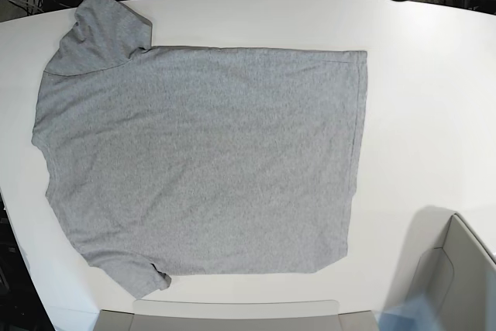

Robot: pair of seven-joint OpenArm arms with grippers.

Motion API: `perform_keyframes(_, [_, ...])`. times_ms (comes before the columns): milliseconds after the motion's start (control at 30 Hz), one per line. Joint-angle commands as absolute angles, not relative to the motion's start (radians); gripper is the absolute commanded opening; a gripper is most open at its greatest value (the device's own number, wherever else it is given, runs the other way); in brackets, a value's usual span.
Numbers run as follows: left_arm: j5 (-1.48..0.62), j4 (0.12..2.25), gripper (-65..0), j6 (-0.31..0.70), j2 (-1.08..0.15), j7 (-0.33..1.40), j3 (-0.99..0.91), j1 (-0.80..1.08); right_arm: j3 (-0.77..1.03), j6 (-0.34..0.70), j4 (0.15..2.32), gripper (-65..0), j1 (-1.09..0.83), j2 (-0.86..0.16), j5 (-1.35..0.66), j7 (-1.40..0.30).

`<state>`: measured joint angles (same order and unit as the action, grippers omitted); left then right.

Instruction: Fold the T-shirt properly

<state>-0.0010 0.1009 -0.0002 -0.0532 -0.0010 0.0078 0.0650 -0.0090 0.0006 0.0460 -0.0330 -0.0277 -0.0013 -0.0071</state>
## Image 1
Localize grey bin at right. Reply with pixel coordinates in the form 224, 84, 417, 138
403, 215, 495, 330

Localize grey T-shirt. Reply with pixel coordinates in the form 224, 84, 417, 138
32, 0, 367, 298

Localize grey tray at bottom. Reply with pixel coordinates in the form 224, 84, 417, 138
94, 300, 379, 330

